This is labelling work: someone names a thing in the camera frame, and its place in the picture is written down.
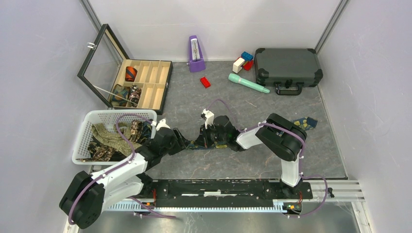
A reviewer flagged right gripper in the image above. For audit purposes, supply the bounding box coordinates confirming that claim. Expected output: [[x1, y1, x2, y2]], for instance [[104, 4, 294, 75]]
[[194, 122, 228, 148]]

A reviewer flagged navy yellow floral tie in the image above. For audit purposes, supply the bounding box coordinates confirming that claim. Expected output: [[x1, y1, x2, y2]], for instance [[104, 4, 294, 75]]
[[183, 116, 318, 150]]

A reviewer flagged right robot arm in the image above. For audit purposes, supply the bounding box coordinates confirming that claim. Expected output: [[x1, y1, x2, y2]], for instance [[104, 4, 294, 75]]
[[189, 110, 307, 198]]

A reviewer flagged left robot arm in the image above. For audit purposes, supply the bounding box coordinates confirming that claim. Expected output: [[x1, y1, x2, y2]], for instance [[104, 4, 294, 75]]
[[59, 127, 185, 229]]

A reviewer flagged blue striped tie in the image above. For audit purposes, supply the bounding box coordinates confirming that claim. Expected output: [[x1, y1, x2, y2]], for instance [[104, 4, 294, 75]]
[[140, 121, 152, 143]]

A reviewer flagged red toy brick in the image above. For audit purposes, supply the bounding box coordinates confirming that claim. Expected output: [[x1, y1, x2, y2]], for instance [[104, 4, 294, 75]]
[[200, 77, 211, 88]]

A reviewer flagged mint green flashlight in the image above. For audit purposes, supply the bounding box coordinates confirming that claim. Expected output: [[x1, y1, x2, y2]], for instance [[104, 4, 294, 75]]
[[228, 73, 270, 94]]

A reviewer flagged dark floral rolled tie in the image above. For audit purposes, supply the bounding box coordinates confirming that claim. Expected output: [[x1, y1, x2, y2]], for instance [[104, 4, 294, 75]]
[[128, 85, 142, 107]]

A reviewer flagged white plastic basket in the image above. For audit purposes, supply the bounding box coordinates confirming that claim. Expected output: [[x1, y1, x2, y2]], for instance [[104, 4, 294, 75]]
[[72, 109, 157, 166]]

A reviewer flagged teal patterned rolled tie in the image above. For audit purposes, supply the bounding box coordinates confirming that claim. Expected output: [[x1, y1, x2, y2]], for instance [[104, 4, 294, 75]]
[[111, 84, 131, 107]]

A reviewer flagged olive green tie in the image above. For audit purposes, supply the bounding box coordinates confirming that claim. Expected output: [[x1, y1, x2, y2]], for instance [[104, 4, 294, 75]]
[[91, 121, 143, 156]]

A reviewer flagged white toy block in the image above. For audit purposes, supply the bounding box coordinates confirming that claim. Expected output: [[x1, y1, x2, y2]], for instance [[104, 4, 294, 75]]
[[232, 57, 246, 74]]

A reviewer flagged red toy block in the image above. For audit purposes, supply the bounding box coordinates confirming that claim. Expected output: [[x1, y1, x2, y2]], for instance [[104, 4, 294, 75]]
[[242, 60, 254, 71]]

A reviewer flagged brown floral tie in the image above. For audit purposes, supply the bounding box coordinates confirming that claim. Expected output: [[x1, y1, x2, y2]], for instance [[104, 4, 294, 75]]
[[88, 120, 145, 162]]

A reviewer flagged wooden tie organizer box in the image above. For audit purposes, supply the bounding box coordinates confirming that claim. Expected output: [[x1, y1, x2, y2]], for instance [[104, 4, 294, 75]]
[[77, 24, 173, 115]]

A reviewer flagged purple metronome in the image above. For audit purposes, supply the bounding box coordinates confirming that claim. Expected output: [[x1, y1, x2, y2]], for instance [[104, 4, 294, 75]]
[[188, 35, 206, 73]]

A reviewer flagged orange navy rolled tie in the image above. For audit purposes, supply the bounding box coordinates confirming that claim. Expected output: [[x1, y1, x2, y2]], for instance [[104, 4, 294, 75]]
[[125, 66, 138, 82]]

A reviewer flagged blue toy brick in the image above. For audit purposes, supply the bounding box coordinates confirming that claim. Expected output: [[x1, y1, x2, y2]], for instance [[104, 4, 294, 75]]
[[241, 51, 253, 61]]

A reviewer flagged dark grey carrying case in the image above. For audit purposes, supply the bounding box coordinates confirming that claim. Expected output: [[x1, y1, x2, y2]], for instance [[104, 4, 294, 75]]
[[254, 48, 324, 96]]

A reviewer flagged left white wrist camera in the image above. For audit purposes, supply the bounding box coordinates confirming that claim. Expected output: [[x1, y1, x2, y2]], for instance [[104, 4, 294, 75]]
[[151, 119, 170, 131]]

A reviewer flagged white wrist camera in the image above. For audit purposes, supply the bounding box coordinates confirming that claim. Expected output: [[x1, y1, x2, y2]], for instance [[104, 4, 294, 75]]
[[151, 119, 170, 131], [201, 109, 215, 129]]

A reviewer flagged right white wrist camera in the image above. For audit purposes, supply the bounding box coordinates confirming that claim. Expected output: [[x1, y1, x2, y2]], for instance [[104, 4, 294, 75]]
[[201, 109, 215, 129]]

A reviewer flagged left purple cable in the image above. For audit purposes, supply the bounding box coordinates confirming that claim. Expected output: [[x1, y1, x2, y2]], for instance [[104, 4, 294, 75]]
[[68, 113, 178, 226]]

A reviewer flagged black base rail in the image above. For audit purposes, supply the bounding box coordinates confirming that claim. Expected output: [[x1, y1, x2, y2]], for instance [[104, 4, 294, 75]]
[[135, 179, 313, 208]]

